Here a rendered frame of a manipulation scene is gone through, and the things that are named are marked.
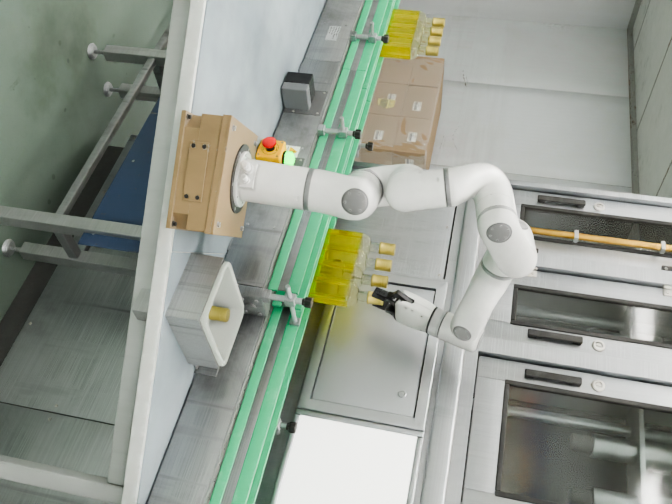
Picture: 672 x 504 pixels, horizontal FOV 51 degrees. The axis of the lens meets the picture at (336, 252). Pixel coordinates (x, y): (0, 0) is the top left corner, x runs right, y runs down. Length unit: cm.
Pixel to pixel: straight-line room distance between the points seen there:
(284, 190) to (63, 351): 95
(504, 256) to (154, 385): 80
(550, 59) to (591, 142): 124
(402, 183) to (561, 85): 608
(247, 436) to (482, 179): 80
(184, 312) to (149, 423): 25
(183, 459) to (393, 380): 59
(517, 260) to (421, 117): 441
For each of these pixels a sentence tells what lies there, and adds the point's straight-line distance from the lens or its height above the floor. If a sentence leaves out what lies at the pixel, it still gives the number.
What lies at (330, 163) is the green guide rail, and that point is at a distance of 203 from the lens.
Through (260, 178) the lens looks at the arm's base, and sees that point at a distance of 153.
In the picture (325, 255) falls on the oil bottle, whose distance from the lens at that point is 196.
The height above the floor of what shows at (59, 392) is 31.
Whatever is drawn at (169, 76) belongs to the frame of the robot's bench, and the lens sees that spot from 164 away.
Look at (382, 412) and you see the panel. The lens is 187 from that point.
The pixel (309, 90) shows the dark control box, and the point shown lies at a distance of 216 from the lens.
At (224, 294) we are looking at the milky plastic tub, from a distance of 172.
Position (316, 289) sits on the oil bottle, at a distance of 189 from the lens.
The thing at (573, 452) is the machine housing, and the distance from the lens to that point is 194.
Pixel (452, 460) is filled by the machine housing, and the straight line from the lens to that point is 186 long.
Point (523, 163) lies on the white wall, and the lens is 666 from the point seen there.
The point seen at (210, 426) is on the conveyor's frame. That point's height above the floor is 84.
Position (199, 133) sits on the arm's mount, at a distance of 149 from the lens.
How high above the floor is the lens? 136
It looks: 11 degrees down
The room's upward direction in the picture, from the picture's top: 98 degrees clockwise
